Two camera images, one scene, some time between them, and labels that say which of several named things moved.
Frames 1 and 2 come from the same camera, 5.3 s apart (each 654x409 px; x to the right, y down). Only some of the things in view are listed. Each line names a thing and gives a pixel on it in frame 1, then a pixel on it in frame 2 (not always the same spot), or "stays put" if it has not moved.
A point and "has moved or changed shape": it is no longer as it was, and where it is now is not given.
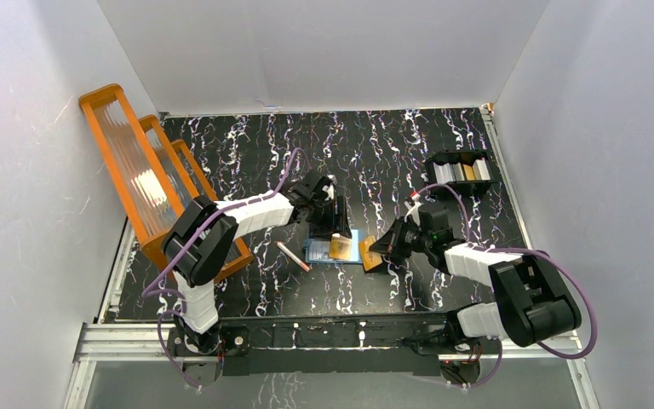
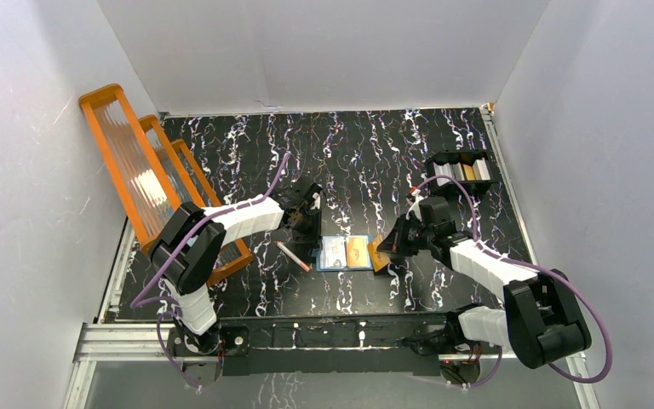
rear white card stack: x=481 y=170 stays put
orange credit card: x=340 y=247 -> x=358 y=254
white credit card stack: x=445 y=173 stays put
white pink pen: x=286 y=250 stays put
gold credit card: x=469 y=172 stays put
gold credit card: x=370 y=259 has moved or changed shape
